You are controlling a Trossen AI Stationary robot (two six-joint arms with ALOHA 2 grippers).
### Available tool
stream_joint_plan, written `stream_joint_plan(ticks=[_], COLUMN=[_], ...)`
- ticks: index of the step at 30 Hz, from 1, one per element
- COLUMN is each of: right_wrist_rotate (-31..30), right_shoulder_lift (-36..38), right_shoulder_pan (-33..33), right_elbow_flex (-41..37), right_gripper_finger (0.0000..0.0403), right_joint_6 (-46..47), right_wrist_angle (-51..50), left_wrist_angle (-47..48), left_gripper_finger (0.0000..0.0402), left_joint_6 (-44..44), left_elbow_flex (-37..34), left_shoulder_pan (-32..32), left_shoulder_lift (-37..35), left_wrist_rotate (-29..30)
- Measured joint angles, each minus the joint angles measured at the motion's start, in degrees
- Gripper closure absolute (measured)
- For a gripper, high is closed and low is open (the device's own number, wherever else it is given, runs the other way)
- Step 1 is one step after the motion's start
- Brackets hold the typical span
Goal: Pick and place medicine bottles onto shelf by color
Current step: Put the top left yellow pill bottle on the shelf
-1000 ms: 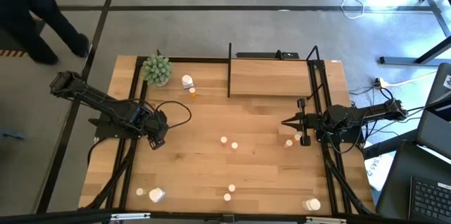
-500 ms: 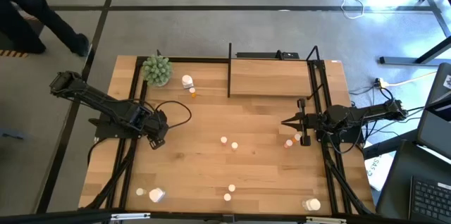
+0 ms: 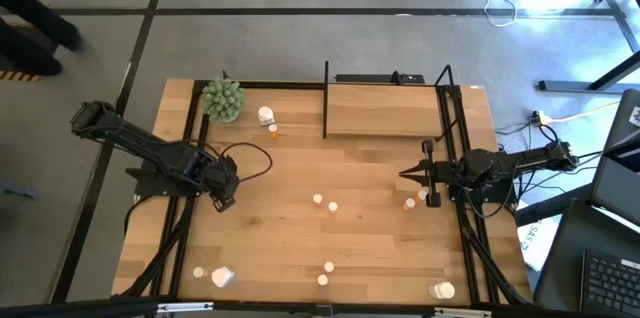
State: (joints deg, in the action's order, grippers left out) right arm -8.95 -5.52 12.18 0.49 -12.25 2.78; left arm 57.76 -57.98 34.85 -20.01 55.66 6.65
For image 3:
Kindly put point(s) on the black laptop with keyboard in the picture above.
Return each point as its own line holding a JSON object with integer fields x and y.
{"x": 600, "y": 278}

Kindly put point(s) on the small amber pill bottle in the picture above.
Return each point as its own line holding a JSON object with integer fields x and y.
{"x": 328, "y": 267}

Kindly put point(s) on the green succulent in grey pot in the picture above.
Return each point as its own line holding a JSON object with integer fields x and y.
{"x": 222, "y": 100}

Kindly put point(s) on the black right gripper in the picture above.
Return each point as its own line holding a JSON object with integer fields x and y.
{"x": 447, "y": 173}

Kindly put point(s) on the large white bottle blue label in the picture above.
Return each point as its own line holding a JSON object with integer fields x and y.
{"x": 266, "y": 115}

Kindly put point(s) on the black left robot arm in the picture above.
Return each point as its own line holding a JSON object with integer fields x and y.
{"x": 130, "y": 138}

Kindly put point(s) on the person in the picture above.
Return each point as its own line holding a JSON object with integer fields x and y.
{"x": 30, "y": 23}

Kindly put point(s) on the silver metal bracket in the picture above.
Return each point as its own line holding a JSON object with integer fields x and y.
{"x": 185, "y": 307}
{"x": 462, "y": 313}

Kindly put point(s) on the white printed paper sheet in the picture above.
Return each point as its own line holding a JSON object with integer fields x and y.
{"x": 537, "y": 248}

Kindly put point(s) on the small yellow pill bottle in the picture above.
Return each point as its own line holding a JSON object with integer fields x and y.
{"x": 333, "y": 206}

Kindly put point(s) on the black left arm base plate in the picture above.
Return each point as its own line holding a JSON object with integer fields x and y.
{"x": 150, "y": 185}

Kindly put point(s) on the small pink pill bottle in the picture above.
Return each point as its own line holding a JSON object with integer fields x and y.
{"x": 317, "y": 199}
{"x": 410, "y": 203}
{"x": 322, "y": 279}

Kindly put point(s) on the black desk leg frame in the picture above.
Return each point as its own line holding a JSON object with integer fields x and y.
{"x": 565, "y": 86}

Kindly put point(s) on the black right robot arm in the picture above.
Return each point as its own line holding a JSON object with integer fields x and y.
{"x": 525, "y": 158}

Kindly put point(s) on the white power strip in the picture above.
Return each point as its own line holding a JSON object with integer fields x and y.
{"x": 540, "y": 118}

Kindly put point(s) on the dark grey closed laptop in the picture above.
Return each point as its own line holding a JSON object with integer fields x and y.
{"x": 617, "y": 178}

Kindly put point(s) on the small clear pill bottle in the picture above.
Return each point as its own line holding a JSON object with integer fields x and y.
{"x": 199, "y": 272}

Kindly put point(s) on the black box behind table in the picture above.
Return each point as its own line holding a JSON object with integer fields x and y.
{"x": 370, "y": 78}

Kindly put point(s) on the large white medicine bottle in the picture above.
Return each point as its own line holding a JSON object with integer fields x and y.
{"x": 222, "y": 276}
{"x": 443, "y": 290}

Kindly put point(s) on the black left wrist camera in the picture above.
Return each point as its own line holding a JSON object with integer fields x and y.
{"x": 197, "y": 165}

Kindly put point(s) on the grey desk leg bar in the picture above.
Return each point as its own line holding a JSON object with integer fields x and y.
{"x": 550, "y": 208}

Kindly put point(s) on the small orange pill bottle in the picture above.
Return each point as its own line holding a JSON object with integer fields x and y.
{"x": 422, "y": 194}
{"x": 273, "y": 129}

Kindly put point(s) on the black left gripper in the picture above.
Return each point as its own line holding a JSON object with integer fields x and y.
{"x": 224, "y": 180}

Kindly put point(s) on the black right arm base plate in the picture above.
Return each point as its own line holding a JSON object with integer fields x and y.
{"x": 502, "y": 194}

